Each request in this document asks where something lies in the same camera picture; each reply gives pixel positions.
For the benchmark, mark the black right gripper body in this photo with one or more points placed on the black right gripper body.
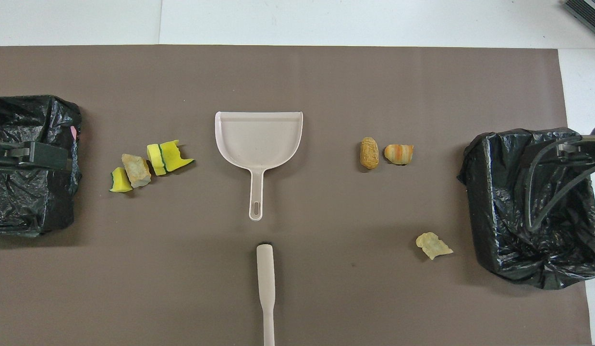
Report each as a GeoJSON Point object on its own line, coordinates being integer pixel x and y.
{"type": "Point", "coordinates": [588, 149]}

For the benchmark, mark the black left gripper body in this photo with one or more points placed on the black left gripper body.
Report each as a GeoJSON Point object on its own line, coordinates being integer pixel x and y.
{"type": "Point", "coordinates": [14, 156]}

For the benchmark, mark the small yellow sponge wedge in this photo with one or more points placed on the small yellow sponge wedge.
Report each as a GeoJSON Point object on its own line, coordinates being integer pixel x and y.
{"type": "Point", "coordinates": [119, 185]}

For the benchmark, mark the tan sponge chunk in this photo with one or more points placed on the tan sponge chunk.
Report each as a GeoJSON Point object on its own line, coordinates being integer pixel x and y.
{"type": "Point", "coordinates": [136, 170]}

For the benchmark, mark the yellow sponge slice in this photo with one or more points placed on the yellow sponge slice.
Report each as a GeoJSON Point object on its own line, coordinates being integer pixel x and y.
{"type": "Point", "coordinates": [155, 156]}

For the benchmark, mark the large yellow green-backed sponge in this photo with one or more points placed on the large yellow green-backed sponge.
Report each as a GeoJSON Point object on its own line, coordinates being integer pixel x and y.
{"type": "Point", "coordinates": [175, 156]}

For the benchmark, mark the pale yellow chip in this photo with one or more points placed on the pale yellow chip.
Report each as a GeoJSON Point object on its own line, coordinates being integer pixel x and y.
{"type": "Point", "coordinates": [431, 245]}

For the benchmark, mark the orange striped croissant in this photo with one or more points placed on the orange striped croissant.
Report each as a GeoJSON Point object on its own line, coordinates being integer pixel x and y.
{"type": "Point", "coordinates": [398, 154]}

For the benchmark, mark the beige plastic dustpan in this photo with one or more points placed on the beige plastic dustpan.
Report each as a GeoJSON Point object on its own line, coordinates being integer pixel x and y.
{"type": "Point", "coordinates": [259, 139]}

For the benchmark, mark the brown bread roll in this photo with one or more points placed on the brown bread roll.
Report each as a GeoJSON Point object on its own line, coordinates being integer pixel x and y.
{"type": "Point", "coordinates": [369, 154]}

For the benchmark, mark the beige hand brush black bristles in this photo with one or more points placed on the beige hand brush black bristles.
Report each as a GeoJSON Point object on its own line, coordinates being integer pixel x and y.
{"type": "Point", "coordinates": [266, 269]}

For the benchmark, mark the black bag-lined bin pink tag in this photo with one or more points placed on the black bag-lined bin pink tag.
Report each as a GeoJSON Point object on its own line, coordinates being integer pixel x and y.
{"type": "Point", "coordinates": [18, 211]}

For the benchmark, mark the black bag-lined trash bin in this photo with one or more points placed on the black bag-lined trash bin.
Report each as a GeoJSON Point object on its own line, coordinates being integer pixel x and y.
{"type": "Point", "coordinates": [499, 202]}

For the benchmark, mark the grey device corner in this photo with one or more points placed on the grey device corner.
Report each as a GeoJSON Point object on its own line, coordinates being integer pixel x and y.
{"type": "Point", "coordinates": [590, 12]}

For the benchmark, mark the brown table mat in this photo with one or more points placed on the brown table mat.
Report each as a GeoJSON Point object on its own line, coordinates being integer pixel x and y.
{"type": "Point", "coordinates": [326, 72]}

